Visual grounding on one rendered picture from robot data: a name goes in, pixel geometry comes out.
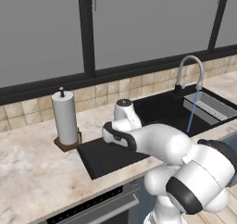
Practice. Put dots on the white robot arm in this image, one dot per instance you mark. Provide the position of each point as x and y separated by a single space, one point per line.
166 141

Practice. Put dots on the black sink with drainboard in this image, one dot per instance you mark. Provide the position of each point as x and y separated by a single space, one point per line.
105 159

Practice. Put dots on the grey sink strainer insert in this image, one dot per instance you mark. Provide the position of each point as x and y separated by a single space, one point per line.
220 109

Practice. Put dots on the white paper towel roll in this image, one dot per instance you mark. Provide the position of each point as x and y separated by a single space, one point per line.
65 119

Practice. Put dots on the silver arched tap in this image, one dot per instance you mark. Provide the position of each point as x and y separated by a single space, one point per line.
178 85

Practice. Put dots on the brown wooden towel holder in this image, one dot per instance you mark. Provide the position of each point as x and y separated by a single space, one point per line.
66 147

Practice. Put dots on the blue water stream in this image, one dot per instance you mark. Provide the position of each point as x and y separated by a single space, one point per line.
193 112

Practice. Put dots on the grey dishwasher with black panel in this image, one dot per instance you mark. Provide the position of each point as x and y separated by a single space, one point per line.
92 207

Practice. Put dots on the grey wall cupboard door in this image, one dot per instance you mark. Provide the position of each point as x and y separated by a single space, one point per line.
40 30
230 14
148 24

